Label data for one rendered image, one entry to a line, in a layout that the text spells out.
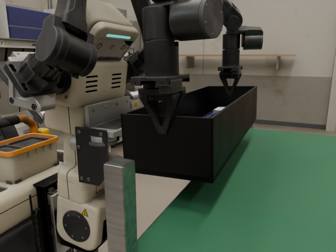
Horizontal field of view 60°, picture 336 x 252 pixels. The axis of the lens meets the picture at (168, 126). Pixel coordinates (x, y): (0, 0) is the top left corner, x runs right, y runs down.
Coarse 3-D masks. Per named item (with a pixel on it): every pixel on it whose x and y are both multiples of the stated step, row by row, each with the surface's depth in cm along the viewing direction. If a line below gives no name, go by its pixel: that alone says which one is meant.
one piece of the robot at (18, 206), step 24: (0, 120) 108; (24, 120) 118; (48, 168) 111; (0, 192) 91; (24, 192) 96; (0, 216) 88; (24, 216) 97; (48, 216) 101; (0, 240) 90; (24, 240) 98; (48, 240) 103
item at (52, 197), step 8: (48, 192) 99; (56, 192) 97; (48, 200) 99; (56, 200) 97; (56, 208) 97; (56, 216) 97; (104, 224) 89; (56, 232) 98; (104, 232) 92; (56, 240) 98; (64, 240) 101; (104, 240) 92; (56, 248) 99; (64, 248) 102; (80, 248) 97; (96, 248) 97
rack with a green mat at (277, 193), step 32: (256, 128) 116; (128, 160) 37; (256, 160) 80; (288, 160) 80; (320, 160) 80; (128, 192) 36; (192, 192) 61; (224, 192) 61; (256, 192) 61; (288, 192) 61; (320, 192) 61; (128, 224) 37; (160, 224) 49; (192, 224) 49; (224, 224) 49; (256, 224) 49; (288, 224) 49; (320, 224) 49
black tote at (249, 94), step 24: (192, 96) 88; (216, 96) 103; (240, 96) 71; (144, 120) 51; (192, 120) 47; (216, 120) 48; (240, 120) 70; (144, 144) 52; (168, 144) 50; (192, 144) 48; (216, 144) 49; (144, 168) 53; (168, 168) 51; (192, 168) 49; (216, 168) 50
